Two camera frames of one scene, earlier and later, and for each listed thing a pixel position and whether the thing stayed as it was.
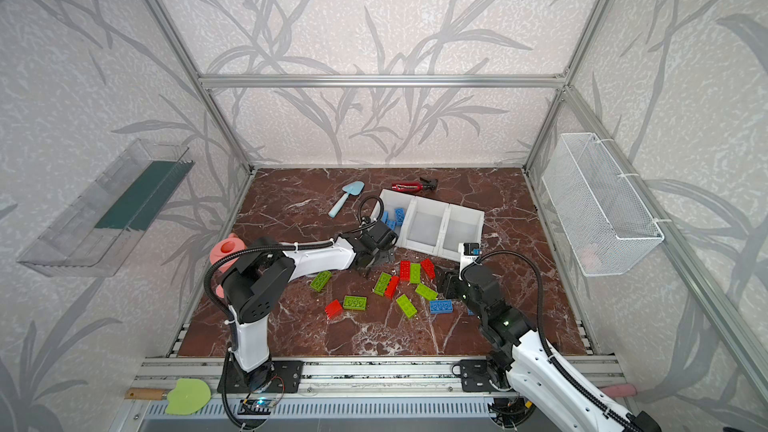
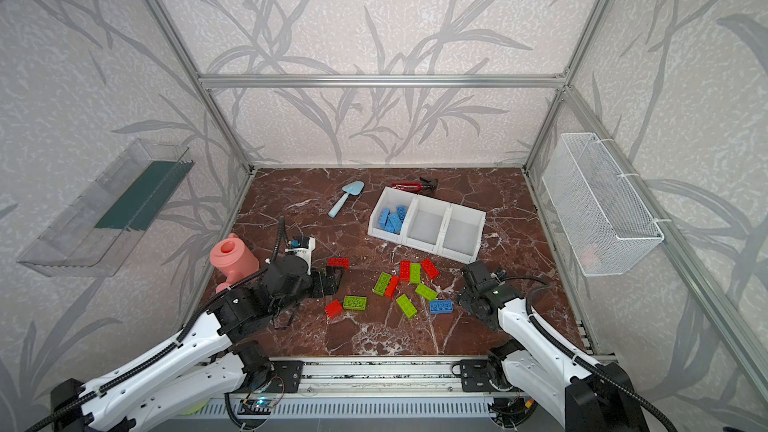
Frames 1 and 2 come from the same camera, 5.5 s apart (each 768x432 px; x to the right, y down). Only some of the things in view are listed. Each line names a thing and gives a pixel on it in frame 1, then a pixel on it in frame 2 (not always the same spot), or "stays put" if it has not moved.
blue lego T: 441,306 stays put
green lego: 427,291 stays put
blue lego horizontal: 399,215 stays put
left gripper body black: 380,240 to 323,280
